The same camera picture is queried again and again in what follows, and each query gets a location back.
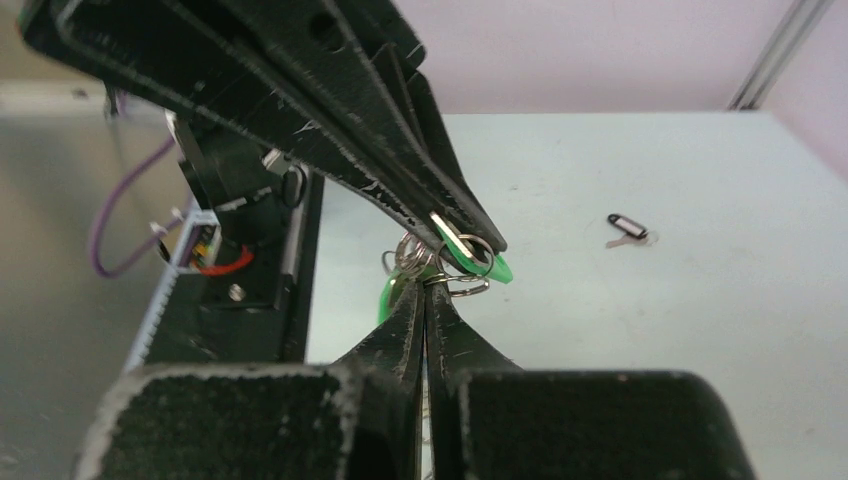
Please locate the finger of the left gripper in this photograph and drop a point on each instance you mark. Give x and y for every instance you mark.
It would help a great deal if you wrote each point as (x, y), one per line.
(333, 84)

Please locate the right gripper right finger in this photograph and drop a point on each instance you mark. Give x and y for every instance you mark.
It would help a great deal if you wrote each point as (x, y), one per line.
(491, 419)

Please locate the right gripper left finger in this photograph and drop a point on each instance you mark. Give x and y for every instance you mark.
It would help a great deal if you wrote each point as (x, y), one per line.
(358, 417)

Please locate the green capped key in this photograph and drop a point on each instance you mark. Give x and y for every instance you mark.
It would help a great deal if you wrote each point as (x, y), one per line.
(392, 290)
(471, 253)

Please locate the black tagged key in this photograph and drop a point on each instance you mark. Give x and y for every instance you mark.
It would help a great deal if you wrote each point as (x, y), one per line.
(632, 232)

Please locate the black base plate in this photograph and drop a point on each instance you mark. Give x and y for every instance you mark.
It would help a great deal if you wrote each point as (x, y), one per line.
(247, 295)

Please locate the grey slotted cable duct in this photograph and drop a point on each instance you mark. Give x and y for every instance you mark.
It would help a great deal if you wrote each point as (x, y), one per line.
(161, 295)

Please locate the left aluminium frame post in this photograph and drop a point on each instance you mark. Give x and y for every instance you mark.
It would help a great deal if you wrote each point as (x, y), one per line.
(795, 27)

